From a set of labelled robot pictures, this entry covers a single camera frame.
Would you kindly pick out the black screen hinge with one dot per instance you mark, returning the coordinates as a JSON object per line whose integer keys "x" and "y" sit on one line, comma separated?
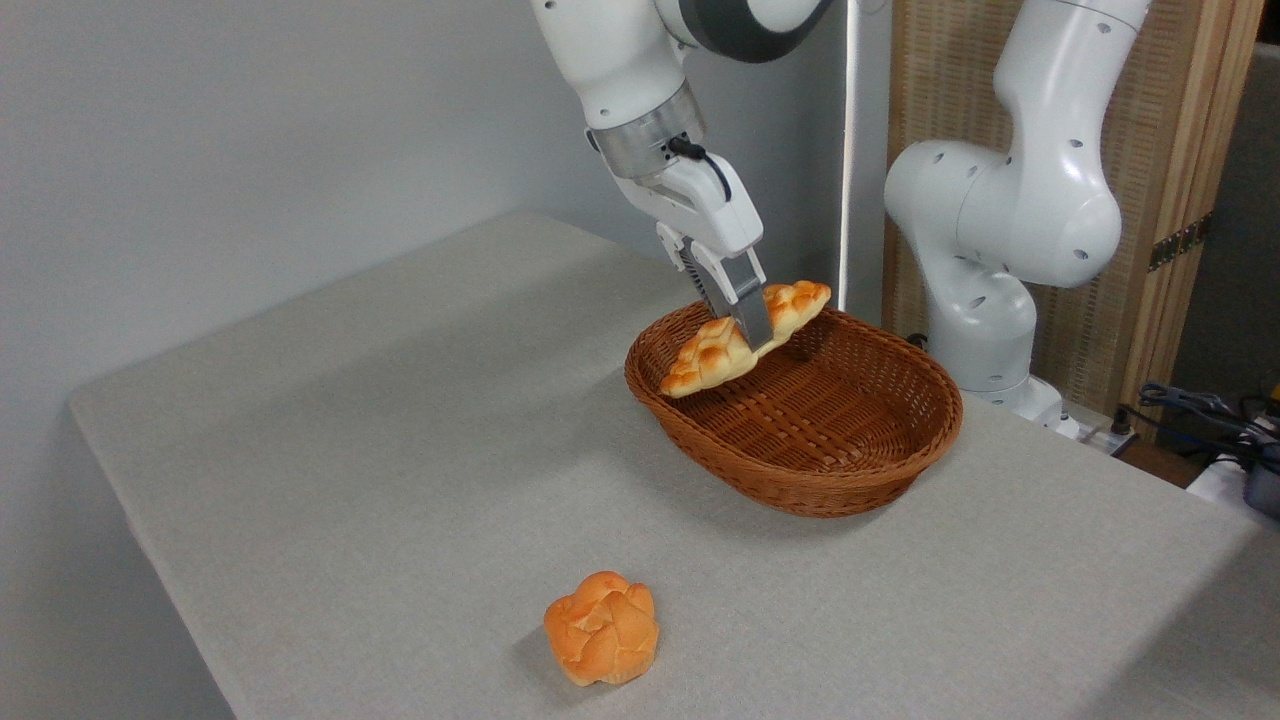
{"x": 1180, "y": 242}

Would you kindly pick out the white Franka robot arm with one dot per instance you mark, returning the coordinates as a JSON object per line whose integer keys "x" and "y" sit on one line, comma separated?
{"x": 1030, "y": 200}

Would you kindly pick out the round orange bread roll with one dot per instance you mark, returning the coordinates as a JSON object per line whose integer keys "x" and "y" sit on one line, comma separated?
{"x": 603, "y": 630}

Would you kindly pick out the long braided bread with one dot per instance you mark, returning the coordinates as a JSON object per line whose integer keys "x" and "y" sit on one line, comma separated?
{"x": 705, "y": 362}

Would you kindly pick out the brown wicker basket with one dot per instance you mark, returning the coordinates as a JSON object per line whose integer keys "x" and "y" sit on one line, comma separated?
{"x": 810, "y": 440}

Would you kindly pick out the white power strip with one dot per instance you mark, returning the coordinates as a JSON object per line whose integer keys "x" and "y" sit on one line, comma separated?
{"x": 1105, "y": 440}

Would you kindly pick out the white vertical pole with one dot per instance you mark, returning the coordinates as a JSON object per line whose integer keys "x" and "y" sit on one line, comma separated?
{"x": 850, "y": 150}

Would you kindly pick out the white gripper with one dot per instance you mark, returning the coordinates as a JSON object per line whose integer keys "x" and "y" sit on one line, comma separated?
{"x": 715, "y": 215}

